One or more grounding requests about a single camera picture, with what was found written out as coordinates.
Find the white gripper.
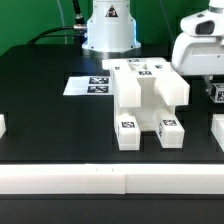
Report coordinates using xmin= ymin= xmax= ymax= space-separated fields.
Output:
xmin=171 ymin=33 xmax=224 ymax=96

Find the white tagged cube edge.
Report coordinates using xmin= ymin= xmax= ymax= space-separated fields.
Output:
xmin=211 ymin=83 xmax=224 ymax=103

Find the white chair seat part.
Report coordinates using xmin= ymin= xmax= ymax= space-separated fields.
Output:
xmin=113 ymin=71 xmax=175 ymax=132

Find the white chair back part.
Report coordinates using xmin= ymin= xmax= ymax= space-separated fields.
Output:
xmin=102 ymin=58 xmax=190 ymax=108

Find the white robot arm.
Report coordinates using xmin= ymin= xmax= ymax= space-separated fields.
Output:
xmin=82 ymin=0 xmax=224 ymax=102

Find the white block right edge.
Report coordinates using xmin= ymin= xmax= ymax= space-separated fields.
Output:
xmin=211 ymin=114 xmax=224 ymax=152

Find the white block edge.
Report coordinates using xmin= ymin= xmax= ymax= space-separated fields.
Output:
xmin=0 ymin=114 xmax=6 ymax=139
xmin=211 ymin=114 xmax=224 ymax=152

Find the white block left edge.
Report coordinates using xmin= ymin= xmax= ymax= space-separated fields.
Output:
xmin=0 ymin=114 xmax=6 ymax=139

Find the black cable on base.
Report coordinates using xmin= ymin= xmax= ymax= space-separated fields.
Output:
xmin=27 ymin=0 xmax=88 ymax=46

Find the white front rail wall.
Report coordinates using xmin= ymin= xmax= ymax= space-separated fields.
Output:
xmin=0 ymin=164 xmax=224 ymax=194

